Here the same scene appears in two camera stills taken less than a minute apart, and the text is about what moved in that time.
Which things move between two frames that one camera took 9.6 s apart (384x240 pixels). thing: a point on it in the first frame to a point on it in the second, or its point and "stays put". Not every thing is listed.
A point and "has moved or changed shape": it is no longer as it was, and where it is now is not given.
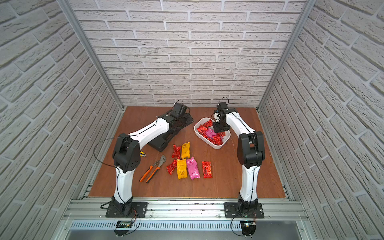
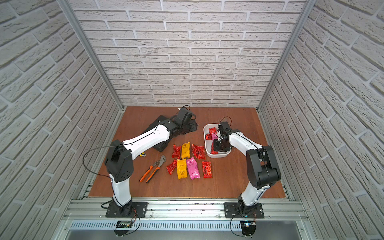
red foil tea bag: (170, 168) stays put
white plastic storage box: (204, 130) has moved or changed shape
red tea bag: (176, 151) stays put
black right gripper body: (221, 126) to (219, 145)
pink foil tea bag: (193, 168) stays put
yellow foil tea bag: (182, 168) stays put
